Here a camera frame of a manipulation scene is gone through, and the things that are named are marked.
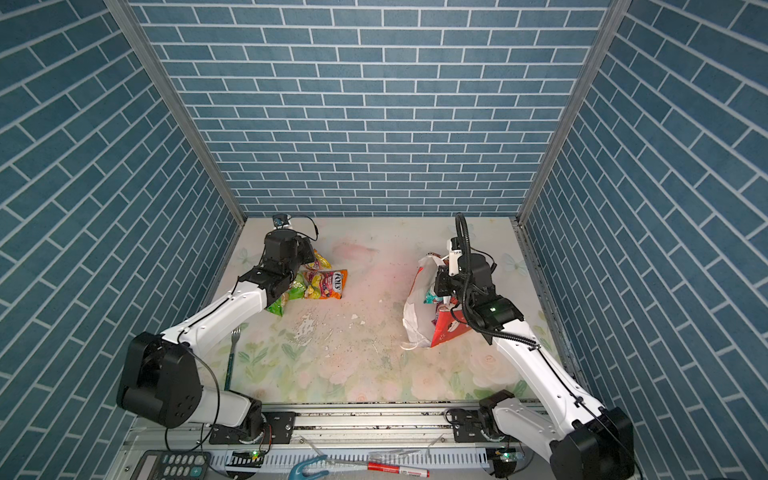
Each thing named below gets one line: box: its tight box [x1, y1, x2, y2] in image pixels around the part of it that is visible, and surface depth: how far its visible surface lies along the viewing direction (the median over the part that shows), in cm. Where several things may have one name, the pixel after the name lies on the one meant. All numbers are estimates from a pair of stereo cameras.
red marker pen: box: [367, 462, 430, 478], surface depth 69 cm
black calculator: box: [131, 450, 211, 480], surface depth 68 cm
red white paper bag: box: [401, 253, 471, 350], surface depth 83 cm
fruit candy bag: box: [304, 269, 349, 299], surface depth 98 cm
